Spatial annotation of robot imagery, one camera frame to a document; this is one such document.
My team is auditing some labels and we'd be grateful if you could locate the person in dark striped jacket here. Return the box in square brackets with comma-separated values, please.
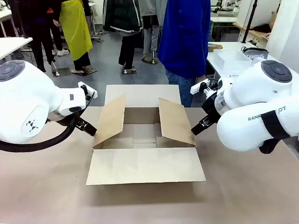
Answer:
[102, 0, 143, 72]

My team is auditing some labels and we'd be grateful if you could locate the brown cardboard box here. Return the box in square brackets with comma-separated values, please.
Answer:
[85, 84, 206, 186]

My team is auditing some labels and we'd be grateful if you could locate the person in grey clothes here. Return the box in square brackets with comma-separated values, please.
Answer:
[138, 0, 168, 64]

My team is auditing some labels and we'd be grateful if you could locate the black tripod pole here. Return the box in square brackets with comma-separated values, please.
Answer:
[241, 0, 259, 44]

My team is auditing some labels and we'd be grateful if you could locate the wooden desk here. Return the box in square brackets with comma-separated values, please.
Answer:
[233, 21, 270, 43]

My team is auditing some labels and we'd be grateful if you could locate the person in black clothes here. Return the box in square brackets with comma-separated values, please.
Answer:
[9, 0, 57, 73]

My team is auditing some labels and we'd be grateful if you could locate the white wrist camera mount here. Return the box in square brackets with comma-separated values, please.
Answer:
[78, 81, 98, 112]
[190, 77, 219, 98]

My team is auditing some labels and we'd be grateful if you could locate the white side table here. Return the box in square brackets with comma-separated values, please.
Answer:
[0, 36, 34, 61]

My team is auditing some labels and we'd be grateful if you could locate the grey campus bag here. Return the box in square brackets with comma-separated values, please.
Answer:
[241, 46, 269, 62]

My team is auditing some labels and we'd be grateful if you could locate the clear plastic container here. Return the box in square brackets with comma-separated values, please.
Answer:
[213, 49, 255, 76]

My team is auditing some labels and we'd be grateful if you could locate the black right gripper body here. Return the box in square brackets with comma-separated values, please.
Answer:
[201, 94, 221, 128]

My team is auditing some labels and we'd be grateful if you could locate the white background desk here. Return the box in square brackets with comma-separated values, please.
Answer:
[209, 11, 238, 31]

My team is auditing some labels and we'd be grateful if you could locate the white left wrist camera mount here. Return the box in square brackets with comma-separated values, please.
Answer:
[78, 81, 98, 112]

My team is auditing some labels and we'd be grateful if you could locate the person in blue sweater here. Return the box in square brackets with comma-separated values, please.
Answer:
[157, 0, 212, 108]

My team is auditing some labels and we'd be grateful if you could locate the black strap on right arm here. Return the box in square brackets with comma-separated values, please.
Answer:
[260, 110, 291, 140]

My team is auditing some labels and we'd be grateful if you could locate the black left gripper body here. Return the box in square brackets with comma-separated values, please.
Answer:
[48, 109, 82, 126]

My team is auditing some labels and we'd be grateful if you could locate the black right arm cable sleeve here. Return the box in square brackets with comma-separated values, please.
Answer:
[258, 137, 281, 154]

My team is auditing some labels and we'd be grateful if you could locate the person with white shoes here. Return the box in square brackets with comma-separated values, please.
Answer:
[50, 21, 70, 57]

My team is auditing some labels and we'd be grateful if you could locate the person in yellow apron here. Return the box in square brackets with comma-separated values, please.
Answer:
[52, 0, 94, 74]

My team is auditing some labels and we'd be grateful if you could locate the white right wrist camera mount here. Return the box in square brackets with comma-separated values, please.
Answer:
[190, 77, 219, 98]

